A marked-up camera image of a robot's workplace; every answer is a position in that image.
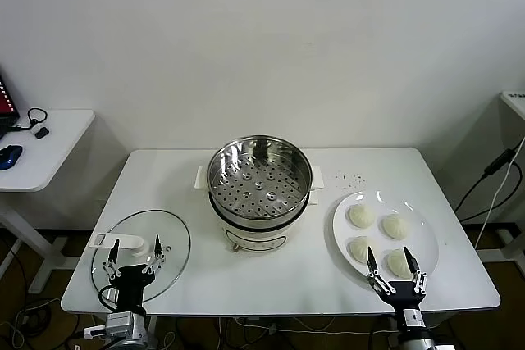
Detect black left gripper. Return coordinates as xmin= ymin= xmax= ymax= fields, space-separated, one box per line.
xmin=102 ymin=234 xmax=171 ymax=314

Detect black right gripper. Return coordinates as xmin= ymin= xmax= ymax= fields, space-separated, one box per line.
xmin=366 ymin=246 xmax=428 ymax=314

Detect white steamed baozi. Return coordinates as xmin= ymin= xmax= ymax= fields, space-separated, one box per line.
xmin=347 ymin=204 xmax=375 ymax=229
xmin=383 ymin=248 xmax=415 ymax=280
xmin=381 ymin=214 xmax=410 ymax=240
xmin=347 ymin=236 xmax=375 ymax=265

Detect stainless steel steamer basket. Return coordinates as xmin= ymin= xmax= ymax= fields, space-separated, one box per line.
xmin=195 ymin=134 xmax=325 ymax=220

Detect white round plate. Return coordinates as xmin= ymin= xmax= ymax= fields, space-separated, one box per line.
xmin=331 ymin=190 xmax=440 ymax=289

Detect dark crumbs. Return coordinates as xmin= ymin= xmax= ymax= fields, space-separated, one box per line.
xmin=331 ymin=171 xmax=367 ymax=184

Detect white electric cooker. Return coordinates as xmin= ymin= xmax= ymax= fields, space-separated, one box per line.
xmin=208 ymin=185 xmax=319 ymax=253

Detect blue computer mouse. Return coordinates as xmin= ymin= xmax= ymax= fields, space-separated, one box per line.
xmin=0 ymin=143 xmax=24 ymax=171

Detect black earphones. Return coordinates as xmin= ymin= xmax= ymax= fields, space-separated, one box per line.
xmin=3 ymin=107 xmax=49 ymax=134

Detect black laptop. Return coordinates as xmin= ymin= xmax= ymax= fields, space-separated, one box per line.
xmin=0 ymin=65 xmax=21 ymax=140

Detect glass lid with white handle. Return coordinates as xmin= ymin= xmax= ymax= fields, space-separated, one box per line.
xmin=88 ymin=209 xmax=192 ymax=306

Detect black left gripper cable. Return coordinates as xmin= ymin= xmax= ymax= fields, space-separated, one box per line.
xmin=98 ymin=287 xmax=121 ymax=311

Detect black power cable with adapter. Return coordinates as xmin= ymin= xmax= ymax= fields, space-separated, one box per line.
xmin=453 ymin=147 xmax=525 ymax=224

